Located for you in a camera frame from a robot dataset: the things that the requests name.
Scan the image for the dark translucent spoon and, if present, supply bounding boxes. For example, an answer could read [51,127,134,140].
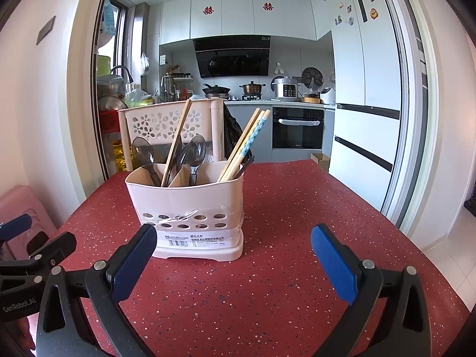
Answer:
[184,134,207,186]
[172,134,192,179]

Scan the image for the beige flower-cutout basket cart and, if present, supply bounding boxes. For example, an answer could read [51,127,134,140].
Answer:
[118,97,226,173]

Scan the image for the silver rice cooker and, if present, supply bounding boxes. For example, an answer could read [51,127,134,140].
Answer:
[270,76,301,102]

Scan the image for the blue printed bag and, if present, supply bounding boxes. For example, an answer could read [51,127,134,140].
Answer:
[102,0,116,36]

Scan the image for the bronze cooking pot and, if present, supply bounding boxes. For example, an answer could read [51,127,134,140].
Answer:
[239,81,265,95]

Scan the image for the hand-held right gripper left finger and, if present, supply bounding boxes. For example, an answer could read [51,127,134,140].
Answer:
[35,224,158,357]

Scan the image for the black range hood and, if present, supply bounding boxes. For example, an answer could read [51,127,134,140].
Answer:
[192,35,271,79]

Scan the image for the plain wooden chopstick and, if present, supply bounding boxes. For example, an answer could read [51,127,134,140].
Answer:
[217,108,262,183]
[161,98,193,187]
[222,109,266,182]

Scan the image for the white refrigerator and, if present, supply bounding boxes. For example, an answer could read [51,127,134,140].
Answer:
[323,0,404,173]

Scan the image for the spice rack with bottles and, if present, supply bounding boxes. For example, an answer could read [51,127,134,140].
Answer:
[161,71,196,103]

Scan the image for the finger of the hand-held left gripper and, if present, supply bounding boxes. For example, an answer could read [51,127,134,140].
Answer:
[0,214,32,242]
[0,231,77,294]

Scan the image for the red plastic crate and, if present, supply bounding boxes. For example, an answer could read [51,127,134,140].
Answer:
[98,109,121,132]

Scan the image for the gold foil bag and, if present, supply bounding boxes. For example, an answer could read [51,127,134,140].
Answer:
[108,139,127,173]

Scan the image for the blue patterned chopstick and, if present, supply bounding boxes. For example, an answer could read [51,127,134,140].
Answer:
[231,110,271,180]

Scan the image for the black kitchen faucet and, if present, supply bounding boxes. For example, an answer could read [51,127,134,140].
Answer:
[111,66,134,84]

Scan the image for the stack of pink plastic stools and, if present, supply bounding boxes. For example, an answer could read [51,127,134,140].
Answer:
[0,185,58,261]

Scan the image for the dark grey wall panel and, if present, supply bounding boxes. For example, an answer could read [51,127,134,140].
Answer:
[36,15,56,45]

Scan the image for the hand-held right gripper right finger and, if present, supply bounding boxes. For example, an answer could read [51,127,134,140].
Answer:
[310,224,436,357]

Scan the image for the white upper kitchen cabinets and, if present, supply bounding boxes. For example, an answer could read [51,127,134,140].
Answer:
[159,0,333,45]

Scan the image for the round metal bowl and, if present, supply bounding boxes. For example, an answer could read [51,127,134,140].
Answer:
[98,95,129,112]

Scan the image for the black plastic bag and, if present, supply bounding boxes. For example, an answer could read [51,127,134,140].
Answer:
[222,102,253,160]

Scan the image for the black built-in oven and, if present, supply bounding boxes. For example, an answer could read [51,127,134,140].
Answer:
[271,106,325,150]

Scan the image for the black wok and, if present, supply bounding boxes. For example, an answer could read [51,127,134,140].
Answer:
[202,83,231,95]

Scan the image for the small cardboard box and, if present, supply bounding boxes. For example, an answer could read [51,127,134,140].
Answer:
[311,152,331,172]

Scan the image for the grey kitchen counter cabinets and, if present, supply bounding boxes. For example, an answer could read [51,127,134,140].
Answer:
[223,98,335,164]

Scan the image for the pale pink utensil holder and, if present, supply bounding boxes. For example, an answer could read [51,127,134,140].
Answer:
[124,160,245,260]

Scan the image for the white sliding door frame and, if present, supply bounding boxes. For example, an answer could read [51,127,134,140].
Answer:
[67,0,439,227]

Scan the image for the metal spoons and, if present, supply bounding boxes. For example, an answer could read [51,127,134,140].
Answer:
[131,136,161,187]

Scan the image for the round black divided tray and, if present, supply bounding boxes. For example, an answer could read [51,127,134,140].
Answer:
[301,66,324,87]

